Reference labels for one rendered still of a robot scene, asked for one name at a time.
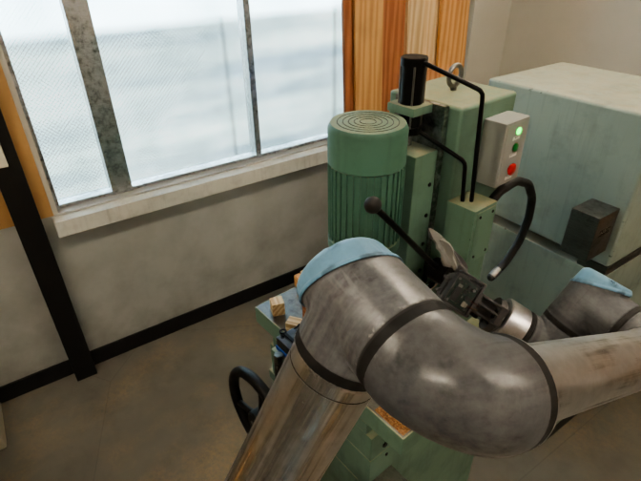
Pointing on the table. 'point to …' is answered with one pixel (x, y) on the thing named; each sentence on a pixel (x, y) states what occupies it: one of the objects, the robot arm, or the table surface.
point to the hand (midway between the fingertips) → (405, 260)
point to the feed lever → (409, 241)
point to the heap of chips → (392, 421)
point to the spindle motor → (365, 174)
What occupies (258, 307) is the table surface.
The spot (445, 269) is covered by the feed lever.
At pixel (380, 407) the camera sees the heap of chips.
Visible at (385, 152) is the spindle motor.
